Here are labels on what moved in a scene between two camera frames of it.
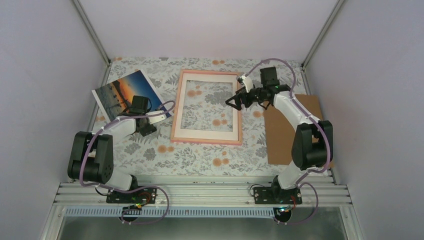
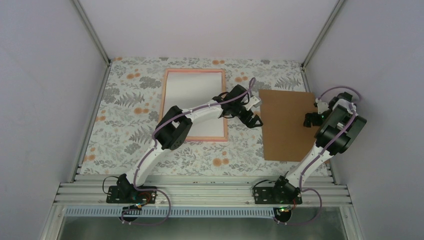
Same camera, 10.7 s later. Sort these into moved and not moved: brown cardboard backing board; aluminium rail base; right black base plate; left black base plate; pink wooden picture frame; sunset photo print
Moved: sunset photo print; pink wooden picture frame
Not moved: right black base plate; aluminium rail base; brown cardboard backing board; left black base plate
